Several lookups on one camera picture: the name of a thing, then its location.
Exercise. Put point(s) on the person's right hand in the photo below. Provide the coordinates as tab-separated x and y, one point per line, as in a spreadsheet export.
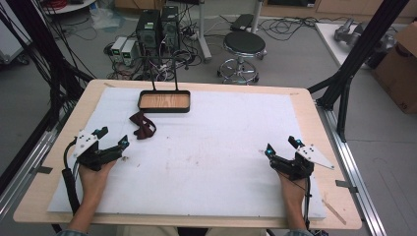
293	191

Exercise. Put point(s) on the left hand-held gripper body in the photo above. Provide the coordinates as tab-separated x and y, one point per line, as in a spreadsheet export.
93	157

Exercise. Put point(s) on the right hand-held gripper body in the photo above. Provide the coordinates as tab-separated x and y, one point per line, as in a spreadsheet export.
296	167

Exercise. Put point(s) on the clear plastic bag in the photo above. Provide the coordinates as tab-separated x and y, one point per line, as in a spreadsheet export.
106	18

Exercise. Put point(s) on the brown cardboard box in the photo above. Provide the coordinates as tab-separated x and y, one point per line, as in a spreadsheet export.
400	72

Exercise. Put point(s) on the grey tape strip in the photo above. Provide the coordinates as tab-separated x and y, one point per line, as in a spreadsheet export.
345	185
42	169

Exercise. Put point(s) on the person's left hand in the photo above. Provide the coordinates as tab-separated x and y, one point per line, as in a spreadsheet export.
93	178

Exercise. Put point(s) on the black stand with wooden tray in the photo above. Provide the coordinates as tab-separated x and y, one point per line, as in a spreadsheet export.
164	101

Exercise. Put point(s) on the round white table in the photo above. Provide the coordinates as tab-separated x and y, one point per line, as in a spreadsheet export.
70	7

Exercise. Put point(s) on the black round stool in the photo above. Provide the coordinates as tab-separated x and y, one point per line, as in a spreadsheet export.
244	43

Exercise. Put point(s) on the white foam mat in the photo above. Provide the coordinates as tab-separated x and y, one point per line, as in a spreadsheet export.
213	147

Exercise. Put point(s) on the flat black box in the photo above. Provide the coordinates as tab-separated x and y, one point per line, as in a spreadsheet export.
242	22

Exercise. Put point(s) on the dark red cloth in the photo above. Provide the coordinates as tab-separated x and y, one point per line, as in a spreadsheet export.
143	126

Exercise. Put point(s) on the aluminium rail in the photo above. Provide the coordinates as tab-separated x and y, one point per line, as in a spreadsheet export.
354	170
23	170

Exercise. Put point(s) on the thin wooden strip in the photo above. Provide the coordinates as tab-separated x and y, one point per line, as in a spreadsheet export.
334	212

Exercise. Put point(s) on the white side table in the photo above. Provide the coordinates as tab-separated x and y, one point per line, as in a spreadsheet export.
327	39

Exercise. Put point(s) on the grey desk leg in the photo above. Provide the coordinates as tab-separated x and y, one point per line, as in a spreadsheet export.
204	36

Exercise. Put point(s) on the black computer tower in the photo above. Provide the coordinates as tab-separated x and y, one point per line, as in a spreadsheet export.
170	26
148	28

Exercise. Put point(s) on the white power supply unit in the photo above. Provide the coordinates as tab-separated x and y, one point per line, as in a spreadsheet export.
118	47
128	52

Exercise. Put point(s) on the black metal frame stand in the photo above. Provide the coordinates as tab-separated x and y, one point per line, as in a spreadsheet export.
360	49
36	42

